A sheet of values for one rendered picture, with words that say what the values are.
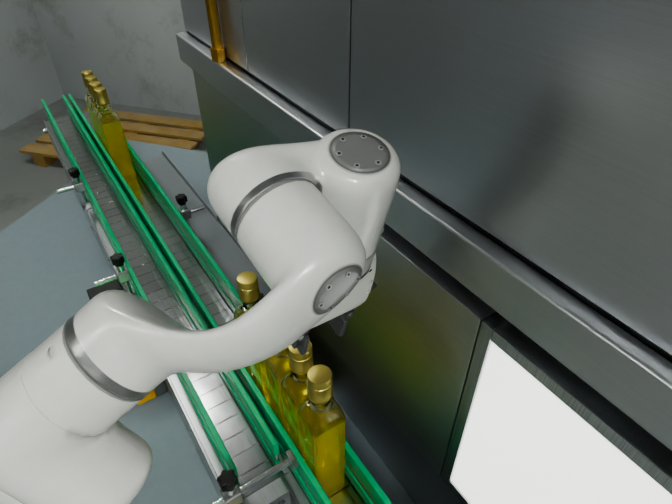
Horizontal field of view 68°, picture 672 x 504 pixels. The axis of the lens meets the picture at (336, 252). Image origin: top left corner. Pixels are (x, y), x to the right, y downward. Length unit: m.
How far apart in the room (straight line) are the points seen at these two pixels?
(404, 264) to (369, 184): 0.26
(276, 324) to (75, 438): 0.18
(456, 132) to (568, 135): 0.13
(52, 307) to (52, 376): 1.15
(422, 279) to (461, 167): 0.15
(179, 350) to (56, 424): 0.11
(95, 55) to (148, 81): 0.48
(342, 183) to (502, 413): 0.35
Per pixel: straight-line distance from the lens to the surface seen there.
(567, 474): 0.61
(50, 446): 0.44
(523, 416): 0.60
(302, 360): 0.73
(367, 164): 0.40
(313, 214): 0.35
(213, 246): 1.39
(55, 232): 1.85
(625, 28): 0.43
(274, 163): 0.38
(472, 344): 0.60
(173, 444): 1.17
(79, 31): 4.79
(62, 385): 0.41
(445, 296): 0.60
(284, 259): 0.34
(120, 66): 4.66
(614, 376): 0.50
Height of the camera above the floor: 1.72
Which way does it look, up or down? 39 degrees down
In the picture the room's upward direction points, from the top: straight up
